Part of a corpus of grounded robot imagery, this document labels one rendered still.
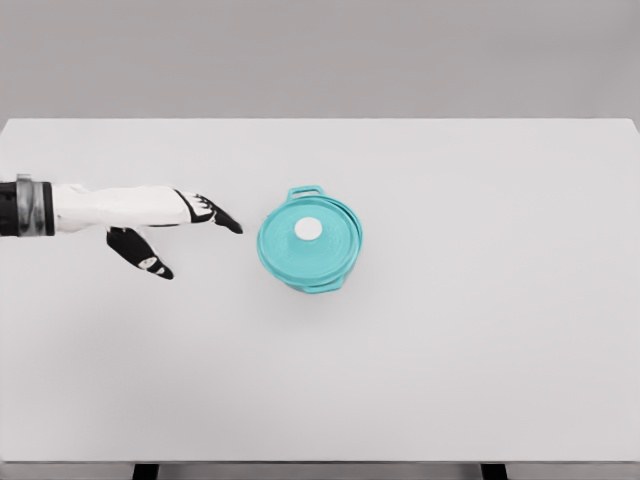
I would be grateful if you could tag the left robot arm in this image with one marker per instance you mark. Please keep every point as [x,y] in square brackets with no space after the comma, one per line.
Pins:
[50,210]

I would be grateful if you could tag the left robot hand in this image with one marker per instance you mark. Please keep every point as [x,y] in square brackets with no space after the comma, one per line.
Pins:
[150,207]

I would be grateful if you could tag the teal pot lid white knob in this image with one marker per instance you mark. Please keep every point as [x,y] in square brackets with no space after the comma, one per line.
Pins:
[307,239]

